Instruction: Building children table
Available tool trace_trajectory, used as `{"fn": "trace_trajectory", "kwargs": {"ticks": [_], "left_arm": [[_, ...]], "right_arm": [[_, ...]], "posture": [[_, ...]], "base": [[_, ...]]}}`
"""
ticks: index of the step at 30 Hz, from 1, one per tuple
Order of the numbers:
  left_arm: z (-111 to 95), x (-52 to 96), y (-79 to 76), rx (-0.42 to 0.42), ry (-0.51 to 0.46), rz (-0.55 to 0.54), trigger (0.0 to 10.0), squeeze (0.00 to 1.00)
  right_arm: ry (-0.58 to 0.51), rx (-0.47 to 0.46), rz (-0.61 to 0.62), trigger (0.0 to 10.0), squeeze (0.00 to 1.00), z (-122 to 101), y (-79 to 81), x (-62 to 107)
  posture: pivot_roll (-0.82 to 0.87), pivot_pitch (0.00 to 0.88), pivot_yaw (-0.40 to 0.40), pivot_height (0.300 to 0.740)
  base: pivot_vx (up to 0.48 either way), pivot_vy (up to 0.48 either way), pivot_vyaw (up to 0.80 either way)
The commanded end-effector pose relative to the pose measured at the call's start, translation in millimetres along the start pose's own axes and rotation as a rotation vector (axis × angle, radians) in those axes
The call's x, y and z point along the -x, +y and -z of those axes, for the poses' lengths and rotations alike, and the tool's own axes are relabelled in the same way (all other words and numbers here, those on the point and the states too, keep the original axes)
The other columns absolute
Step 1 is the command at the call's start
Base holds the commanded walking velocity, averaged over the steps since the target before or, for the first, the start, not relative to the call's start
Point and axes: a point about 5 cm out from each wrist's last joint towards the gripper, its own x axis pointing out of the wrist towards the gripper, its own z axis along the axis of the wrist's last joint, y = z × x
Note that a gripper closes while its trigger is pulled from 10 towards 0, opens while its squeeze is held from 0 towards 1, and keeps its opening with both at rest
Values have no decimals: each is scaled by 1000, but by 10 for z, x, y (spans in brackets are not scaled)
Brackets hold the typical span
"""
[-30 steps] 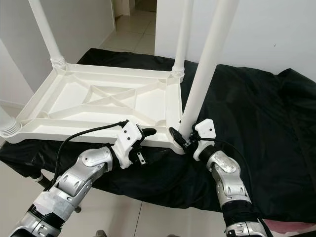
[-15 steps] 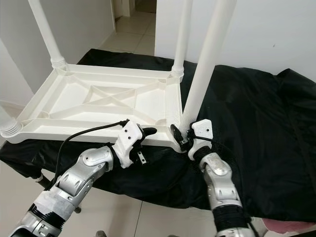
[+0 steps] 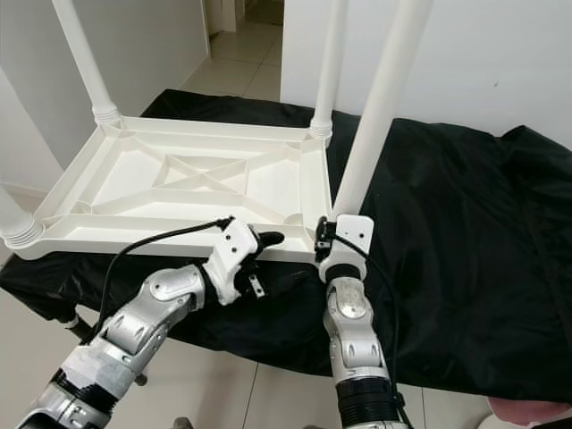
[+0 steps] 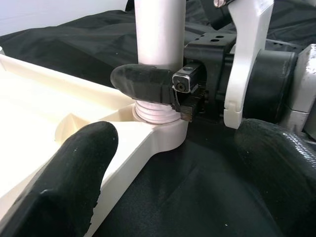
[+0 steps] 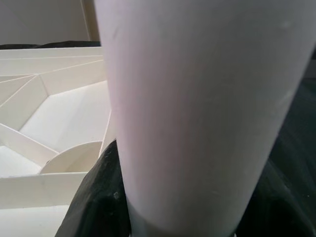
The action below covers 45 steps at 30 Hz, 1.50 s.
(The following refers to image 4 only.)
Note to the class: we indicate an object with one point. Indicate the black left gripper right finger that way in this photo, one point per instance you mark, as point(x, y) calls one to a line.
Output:
point(279, 172)

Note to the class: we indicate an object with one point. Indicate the white plastic table top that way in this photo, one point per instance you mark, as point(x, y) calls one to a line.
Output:
point(37, 98)

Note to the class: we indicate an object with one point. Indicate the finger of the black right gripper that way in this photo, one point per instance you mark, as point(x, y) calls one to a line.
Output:
point(143, 81)

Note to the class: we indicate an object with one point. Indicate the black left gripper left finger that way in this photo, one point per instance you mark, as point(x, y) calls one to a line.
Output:
point(69, 177)

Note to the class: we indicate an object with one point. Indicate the white plastic table leg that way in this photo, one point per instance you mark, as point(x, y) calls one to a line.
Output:
point(160, 29)

